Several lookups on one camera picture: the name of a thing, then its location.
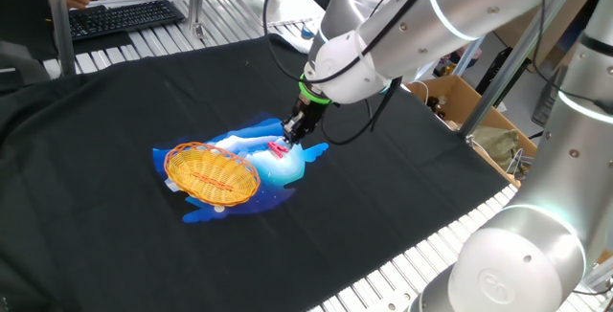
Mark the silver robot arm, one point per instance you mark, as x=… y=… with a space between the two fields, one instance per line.
x=551 y=159

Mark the aluminium frame post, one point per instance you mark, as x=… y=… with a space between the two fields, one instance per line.
x=196 y=1
x=503 y=77
x=57 y=20

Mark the orange wicker oval basket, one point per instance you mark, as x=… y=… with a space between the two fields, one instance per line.
x=211 y=178

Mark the black flat device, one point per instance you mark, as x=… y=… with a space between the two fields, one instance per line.
x=495 y=70

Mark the black t-shirt with blue print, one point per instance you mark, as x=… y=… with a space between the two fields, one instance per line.
x=120 y=111

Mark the pink plastic clothespin clamp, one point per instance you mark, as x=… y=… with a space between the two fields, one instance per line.
x=277 y=149

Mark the olive cloth bag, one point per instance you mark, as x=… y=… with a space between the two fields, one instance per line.
x=495 y=144

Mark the dark small bottle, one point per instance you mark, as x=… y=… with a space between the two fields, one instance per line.
x=435 y=107

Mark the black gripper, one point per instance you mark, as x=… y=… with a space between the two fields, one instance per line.
x=309 y=113

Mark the brown cardboard box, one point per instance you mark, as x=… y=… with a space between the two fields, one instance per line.
x=460 y=96

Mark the black computer keyboard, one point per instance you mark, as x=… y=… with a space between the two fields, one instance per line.
x=124 y=17

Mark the white metal shelf rack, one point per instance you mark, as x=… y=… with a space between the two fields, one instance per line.
x=467 y=56

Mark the grey computer tower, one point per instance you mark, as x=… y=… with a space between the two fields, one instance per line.
x=548 y=96

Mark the pink box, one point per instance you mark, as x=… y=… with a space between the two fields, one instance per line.
x=469 y=55

